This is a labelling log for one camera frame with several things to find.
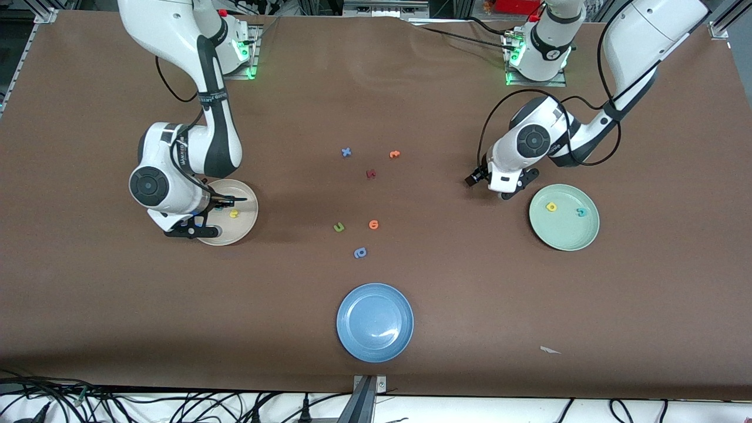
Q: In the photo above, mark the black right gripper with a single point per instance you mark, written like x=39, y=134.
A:
x=218, y=201

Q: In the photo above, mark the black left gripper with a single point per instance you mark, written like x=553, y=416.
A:
x=477, y=176

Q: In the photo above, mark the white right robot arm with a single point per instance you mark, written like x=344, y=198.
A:
x=217, y=135

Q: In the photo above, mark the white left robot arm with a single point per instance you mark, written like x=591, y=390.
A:
x=646, y=35

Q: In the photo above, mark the beige round plate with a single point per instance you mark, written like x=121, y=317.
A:
x=235, y=232

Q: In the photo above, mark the pale green round plate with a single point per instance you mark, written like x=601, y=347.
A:
x=564, y=235

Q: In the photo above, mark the brown paper table cover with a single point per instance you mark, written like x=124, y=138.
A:
x=376, y=88

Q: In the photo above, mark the periwinkle foam letter a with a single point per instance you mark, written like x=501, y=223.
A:
x=360, y=252

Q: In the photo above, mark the red box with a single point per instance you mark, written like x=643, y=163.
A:
x=517, y=6

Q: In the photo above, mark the blue round plate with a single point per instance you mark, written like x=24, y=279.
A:
x=376, y=323

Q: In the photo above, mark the white paper scrap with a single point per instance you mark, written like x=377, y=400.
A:
x=550, y=351

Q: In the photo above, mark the metal left arm base mount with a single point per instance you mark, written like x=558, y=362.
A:
x=558, y=82

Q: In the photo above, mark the metal right arm base mount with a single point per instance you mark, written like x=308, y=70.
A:
x=249, y=70

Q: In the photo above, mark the grey metal rail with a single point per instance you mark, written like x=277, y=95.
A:
x=382, y=9

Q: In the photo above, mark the aluminium profile bracket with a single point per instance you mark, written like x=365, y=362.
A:
x=365, y=399

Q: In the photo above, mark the aluminium corner bracket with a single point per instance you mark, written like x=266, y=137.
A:
x=46, y=16
x=718, y=29

